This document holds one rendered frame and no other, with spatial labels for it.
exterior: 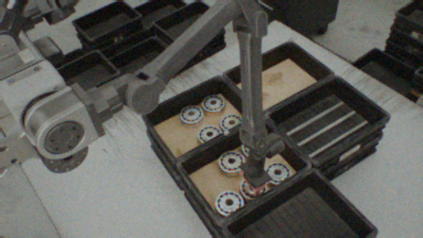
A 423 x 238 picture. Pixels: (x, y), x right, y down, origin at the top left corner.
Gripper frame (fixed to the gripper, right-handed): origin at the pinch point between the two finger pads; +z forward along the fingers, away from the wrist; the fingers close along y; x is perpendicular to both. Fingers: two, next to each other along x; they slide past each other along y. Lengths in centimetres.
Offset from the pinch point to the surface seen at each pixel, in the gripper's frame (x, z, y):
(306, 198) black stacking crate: -14.6, 3.6, -12.7
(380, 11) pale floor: -238, 72, 123
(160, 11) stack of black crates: -57, 46, 191
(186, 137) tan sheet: 6.6, 4.8, 36.9
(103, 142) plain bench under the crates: 35, 20, 67
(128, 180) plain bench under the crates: 34, 20, 41
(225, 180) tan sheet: 5.2, 4.7, 10.2
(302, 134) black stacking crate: -33.1, 2.4, 10.6
